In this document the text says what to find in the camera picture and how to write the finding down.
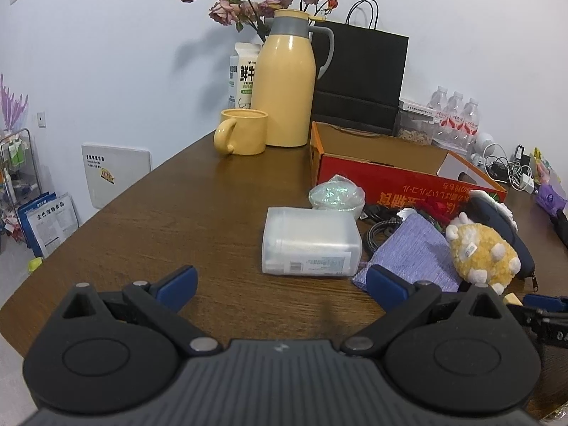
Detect lavender cloth pouch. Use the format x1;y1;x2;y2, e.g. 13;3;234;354
351;213;462;293

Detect black braided cable coil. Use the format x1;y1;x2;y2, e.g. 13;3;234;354
360;205;445;261

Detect yellow plush toy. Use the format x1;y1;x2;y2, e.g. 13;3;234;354
445;212;521;295

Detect clear plastic packet of wipes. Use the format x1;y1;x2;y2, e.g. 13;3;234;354
262;207;362;277

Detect translucent white ball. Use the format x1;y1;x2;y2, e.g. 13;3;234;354
308;174;366;219

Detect orange cardboard box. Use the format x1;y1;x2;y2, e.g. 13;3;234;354
310;122;506;217

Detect purple pouch at right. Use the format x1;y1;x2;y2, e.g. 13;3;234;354
536;184;567;217

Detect blue and white sign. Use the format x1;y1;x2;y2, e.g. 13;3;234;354
17;192;79;258

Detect white power adapter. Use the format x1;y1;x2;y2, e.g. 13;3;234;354
520;174;535;194

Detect colourful snack packets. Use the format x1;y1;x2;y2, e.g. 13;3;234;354
530;147;557;185

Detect water bottle middle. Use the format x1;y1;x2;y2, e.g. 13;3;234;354
442;91;463;142

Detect water bottle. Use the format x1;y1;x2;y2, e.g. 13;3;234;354
442;91;463;142
459;98;480;149
427;86;448;141

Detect clear container of nuts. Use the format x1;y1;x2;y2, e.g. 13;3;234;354
395;110;437;145

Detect yellow ceramic mug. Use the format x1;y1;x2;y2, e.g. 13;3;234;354
214;109;268;156

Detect white flat box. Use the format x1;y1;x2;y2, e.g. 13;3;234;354
399;99;437;119

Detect water bottle right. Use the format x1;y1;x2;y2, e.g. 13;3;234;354
459;98;480;149

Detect water bottle left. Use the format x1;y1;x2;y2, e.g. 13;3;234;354
427;86;448;141

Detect black paper shopping bag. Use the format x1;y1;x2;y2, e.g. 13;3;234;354
312;0;408;136

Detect milk carton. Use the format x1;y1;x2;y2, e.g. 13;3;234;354
228;42;261;109

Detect yellow thermos jug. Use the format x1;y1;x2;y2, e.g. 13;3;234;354
251;10;335;147

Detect white wall panel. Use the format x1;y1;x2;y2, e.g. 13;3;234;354
82;144;151;210

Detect tangle of charger cables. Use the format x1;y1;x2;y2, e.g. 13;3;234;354
480;152;531;185

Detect white round camera device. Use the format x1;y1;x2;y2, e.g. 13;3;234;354
470;132;496;167

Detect metal wire rack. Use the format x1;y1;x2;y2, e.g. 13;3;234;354
1;128;42;242

